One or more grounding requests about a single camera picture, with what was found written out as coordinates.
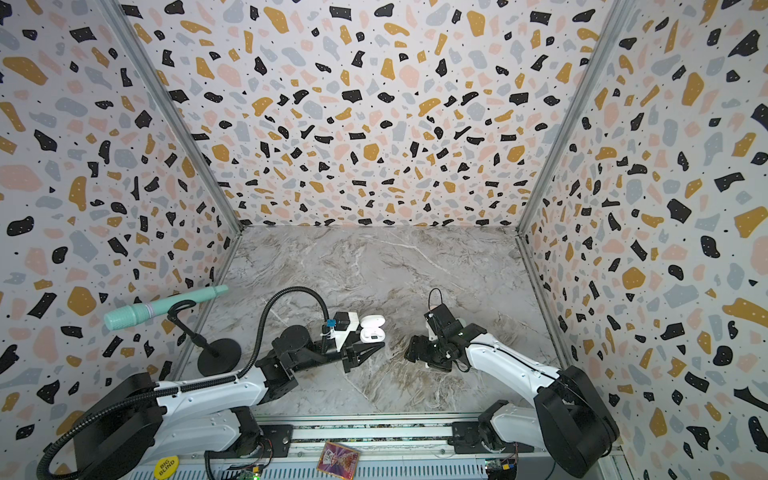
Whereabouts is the yellow round sticker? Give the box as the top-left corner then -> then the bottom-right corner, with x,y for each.
153,456 -> 180,480

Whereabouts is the white earbud charging case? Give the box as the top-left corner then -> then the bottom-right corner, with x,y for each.
359,315 -> 386,344

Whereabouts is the colourful card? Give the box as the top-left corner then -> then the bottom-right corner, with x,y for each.
317,441 -> 361,480

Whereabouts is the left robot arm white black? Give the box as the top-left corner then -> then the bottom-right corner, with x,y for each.
74,315 -> 385,479

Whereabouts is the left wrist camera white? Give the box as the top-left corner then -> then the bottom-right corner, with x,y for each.
322,312 -> 359,352

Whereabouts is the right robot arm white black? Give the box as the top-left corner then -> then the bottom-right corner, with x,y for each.
405,304 -> 619,479

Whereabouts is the mint green microphone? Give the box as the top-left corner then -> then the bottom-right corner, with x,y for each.
104,285 -> 229,331

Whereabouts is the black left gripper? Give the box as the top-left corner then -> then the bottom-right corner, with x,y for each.
294,323 -> 386,375

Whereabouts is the black corrugated cable conduit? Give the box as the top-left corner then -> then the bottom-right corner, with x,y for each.
35,286 -> 331,480

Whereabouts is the black microphone stand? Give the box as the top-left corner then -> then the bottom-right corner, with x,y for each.
167,300 -> 242,377

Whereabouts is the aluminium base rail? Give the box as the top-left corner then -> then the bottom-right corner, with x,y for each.
113,411 -> 625,480

